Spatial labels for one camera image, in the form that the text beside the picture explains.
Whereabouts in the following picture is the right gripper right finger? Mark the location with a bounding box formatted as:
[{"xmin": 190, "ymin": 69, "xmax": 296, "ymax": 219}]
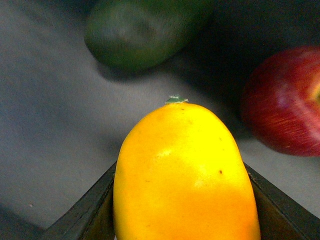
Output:
[{"xmin": 245, "ymin": 164, "xmax": 320, "ymax": 240}]

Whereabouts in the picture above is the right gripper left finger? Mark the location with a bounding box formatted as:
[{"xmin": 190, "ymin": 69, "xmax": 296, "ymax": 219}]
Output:
[{"xmin": 41, "ymin": 163, "xmax": 116, "ymax": 240}]

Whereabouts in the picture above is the yellow mango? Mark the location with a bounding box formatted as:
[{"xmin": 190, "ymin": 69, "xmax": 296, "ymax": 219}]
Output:
[{"xmin": 113, "ymin": 96, "xmax": 261, "ymax": 240}]

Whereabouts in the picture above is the large red apple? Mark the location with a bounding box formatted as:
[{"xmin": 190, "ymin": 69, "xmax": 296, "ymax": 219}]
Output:
[{"xmin": 240, "ymin": 45, "xmax": 320, "ymax": 157}]

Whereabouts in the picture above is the green avocado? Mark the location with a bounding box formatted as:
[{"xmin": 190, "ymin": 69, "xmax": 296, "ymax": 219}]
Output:
[{"xmin": 84, "ymin": 0, "xmax": 215, "ymax": 72}]

